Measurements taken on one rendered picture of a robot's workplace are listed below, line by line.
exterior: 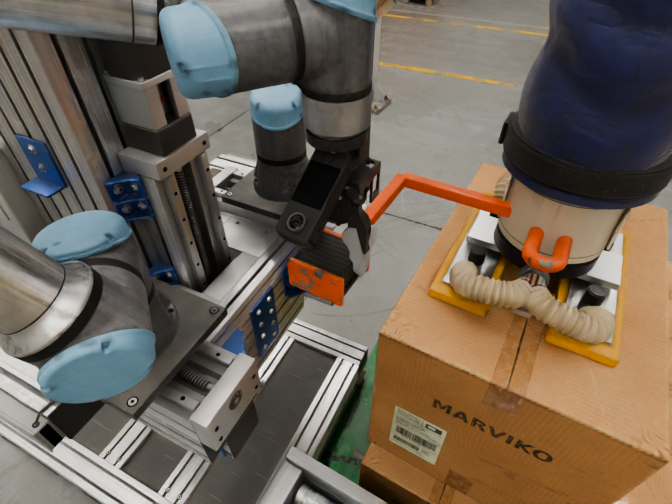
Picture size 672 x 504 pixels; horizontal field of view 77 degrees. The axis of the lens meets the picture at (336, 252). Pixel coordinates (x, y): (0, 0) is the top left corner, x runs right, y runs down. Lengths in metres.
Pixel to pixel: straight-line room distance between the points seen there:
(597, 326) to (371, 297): 1.58
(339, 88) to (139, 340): 0.35
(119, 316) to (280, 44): 0.34
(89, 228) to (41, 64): 0.24
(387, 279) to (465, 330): 1.56
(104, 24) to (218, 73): 0.15
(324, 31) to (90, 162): 0.51
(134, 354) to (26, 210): 0.61
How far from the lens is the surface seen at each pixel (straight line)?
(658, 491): 1.36
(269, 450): 1.54
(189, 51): 0.38
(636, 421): 0.72
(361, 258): 0.55
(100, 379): 0.55
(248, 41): 0.39
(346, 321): 2.05
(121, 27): 0.51
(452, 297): 0.72
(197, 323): 0.77
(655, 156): 0.65
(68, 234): 0.65
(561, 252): 0.67
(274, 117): 0.91
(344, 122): 0.45
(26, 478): 2.04
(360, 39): 0.43
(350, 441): 1.76
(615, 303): 0.81
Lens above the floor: 1.62
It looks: 43 degrees down
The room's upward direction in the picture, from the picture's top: straight up
